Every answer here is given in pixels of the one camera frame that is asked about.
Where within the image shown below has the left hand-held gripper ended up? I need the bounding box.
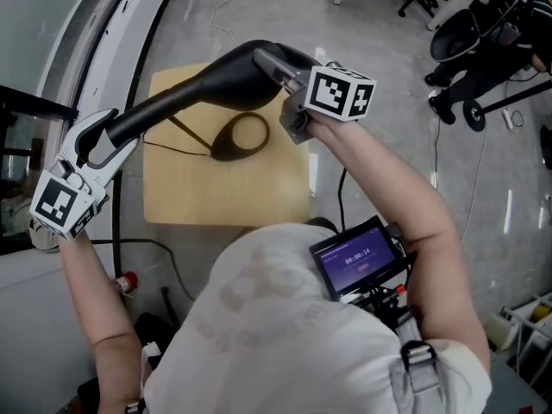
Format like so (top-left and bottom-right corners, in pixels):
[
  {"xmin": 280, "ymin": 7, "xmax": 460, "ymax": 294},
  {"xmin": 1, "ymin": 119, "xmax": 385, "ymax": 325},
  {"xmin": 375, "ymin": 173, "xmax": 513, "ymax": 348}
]
[{"xmin": 28, "ymin": 108, "xmax": 141, "ymax": 242}]

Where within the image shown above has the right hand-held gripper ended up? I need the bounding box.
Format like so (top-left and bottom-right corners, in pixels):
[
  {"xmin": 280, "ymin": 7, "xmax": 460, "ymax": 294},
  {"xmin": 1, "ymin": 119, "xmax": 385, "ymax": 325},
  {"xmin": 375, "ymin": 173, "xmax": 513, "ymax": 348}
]
[{"xmin": 252, "ymin": 48, "xmax": 378, "ymax": 146}]

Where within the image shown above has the black desk lamp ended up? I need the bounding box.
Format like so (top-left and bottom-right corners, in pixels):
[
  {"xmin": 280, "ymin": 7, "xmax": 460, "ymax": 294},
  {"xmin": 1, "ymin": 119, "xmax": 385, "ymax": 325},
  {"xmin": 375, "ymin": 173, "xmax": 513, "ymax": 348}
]
[{"xmin": 105, "ymin": 39, "xmax": 320, "ymax": 163}]

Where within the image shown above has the person's left forearm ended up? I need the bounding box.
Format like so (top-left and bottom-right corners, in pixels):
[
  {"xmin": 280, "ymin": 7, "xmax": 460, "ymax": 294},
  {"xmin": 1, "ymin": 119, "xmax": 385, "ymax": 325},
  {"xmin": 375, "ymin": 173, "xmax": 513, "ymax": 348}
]
[{"xmin": 58, "ymin": 229, "xmax": 139, "ymax": 361}]

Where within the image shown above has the black framed window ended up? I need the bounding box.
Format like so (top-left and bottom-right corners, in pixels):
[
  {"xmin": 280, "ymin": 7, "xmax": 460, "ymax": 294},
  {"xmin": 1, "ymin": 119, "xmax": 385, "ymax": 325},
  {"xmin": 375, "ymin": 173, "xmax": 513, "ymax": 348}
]
[{"xmin": 0, "ymin": 0, "xmax": 143, "ymax": 249}]

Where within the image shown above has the red fire extinguisher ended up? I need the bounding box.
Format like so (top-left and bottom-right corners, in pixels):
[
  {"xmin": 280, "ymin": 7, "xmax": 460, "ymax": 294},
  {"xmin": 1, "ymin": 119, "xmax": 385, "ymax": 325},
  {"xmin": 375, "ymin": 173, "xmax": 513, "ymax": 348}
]
[{"xmin": 112, "ymin": 272, "xmax": 140, "ymax": 296}]

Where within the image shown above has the square wooden table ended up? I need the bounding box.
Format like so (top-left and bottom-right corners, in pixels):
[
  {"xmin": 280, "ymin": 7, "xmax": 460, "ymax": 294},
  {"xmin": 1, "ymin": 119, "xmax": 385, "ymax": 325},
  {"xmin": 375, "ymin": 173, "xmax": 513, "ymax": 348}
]
[{"xmin": 141, "ymin": 61, "xmax": 314, "ymax": 227}]

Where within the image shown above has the person's black shoe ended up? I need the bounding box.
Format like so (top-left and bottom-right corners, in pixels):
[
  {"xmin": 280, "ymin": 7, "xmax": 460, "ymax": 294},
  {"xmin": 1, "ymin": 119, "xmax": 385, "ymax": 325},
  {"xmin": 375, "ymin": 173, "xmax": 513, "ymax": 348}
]
[{"xmin": 305, "ymin": 216, "xmax": 340, "ymax": 232}]

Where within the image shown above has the black round-base stand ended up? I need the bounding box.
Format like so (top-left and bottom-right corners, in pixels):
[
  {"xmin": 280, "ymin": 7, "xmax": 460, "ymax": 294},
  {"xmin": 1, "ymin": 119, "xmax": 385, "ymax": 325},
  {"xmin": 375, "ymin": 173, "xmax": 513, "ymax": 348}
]
[{"xmin": 462, "ymin": 78, "xmax": 552, "ymax": 133}]

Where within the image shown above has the small black monitor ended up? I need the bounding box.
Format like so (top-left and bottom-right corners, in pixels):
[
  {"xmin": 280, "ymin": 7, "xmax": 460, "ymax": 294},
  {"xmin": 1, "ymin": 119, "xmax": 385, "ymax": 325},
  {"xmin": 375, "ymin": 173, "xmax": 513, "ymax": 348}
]
[{"xmin": 309, "ymin": 216, "xmax": 402, "ymax": 304}]

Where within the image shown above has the person's white shirt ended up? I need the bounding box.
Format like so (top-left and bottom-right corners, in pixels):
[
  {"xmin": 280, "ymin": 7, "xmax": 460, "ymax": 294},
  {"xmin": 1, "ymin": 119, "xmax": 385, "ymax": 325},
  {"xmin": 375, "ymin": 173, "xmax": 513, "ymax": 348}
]
[{"xmin": 141, "ymin": 224, "xmax": 492, "ymax": 414}]

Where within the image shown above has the white metal shelf rack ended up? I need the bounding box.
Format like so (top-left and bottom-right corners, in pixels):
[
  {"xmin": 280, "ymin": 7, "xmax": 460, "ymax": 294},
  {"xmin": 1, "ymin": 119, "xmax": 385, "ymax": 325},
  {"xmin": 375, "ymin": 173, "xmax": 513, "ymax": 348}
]
[{"xmin": 482, "ymin": 291, "xmax": 552, "ymax": 396}]

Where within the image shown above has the thin dark cable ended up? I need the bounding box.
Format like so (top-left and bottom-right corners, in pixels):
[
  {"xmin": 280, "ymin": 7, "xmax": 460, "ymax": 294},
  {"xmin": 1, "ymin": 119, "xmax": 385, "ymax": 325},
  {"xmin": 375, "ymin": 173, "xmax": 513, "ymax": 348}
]
[{"xmin": 141, "ymin": 138, "xmax": 212, "ymax": 159}]

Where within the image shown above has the white power strip cable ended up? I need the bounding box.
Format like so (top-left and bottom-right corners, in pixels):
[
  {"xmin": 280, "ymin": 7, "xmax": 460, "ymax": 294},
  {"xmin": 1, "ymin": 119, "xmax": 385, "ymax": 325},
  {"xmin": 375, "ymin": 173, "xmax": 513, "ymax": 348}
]
[{"xmin": 210, "ymin": 0, "xmax": 241, "ymax": 47}]

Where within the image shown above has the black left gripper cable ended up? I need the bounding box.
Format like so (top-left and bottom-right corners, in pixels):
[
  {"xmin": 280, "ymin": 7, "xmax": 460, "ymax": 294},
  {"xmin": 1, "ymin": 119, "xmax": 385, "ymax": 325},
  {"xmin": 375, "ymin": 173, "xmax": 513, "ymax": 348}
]
[{"xmin": 90, "ymin": 238, "xmax": 198, "ymax": 304}]

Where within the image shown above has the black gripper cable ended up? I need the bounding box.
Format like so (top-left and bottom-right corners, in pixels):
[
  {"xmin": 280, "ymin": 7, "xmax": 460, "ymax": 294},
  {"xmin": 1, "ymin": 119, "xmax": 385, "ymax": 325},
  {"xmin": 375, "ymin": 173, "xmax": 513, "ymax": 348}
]
[
  {"xmin": 90, "ymin": 238, "xmax": 198, "ymax": 304},
  {"xmin": 337, "ymin": 168, "xmax": 349, "ymax": 232}
]

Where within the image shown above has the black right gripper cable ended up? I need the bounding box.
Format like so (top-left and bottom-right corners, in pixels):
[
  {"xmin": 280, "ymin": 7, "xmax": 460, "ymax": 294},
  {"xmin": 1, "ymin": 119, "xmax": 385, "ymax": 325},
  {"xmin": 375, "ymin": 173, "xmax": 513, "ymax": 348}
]
[{"xmin": 337, "ymin": 168, "xmax": 349, "ymax": 232}]

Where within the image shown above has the white arm strap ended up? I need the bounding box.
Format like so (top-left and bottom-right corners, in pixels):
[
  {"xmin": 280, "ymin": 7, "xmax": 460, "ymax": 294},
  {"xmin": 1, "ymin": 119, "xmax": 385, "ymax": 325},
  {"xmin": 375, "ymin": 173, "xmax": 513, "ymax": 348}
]
[{"xmin": 138, "ymin": 342, "xmax": 161, "ymax": 405}]

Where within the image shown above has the white floor cable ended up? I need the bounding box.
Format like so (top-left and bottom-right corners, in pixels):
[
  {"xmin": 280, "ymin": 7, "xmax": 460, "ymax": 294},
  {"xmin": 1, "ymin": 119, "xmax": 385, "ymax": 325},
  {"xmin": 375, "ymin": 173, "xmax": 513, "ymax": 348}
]
[{"xmin": 430, "ymin": 114, "xmax": 488, "ymax": 241}]

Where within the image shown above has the black monitor mount rig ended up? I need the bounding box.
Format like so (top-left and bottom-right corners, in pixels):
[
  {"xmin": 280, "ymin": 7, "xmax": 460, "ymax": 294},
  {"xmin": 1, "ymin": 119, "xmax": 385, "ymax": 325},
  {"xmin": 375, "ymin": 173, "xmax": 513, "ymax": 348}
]
[{"xmin": 344, "ymin": 226, "xmax": 419, "ymax": 331}]

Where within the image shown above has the grey shoulder strap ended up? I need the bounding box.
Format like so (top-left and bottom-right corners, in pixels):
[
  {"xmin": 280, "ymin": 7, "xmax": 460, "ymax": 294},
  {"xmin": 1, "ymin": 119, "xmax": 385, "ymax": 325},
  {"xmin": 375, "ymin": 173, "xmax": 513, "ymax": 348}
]
[{"xmin": 390, "ymin": 312, "xmax": 445, "ymax": 414}]

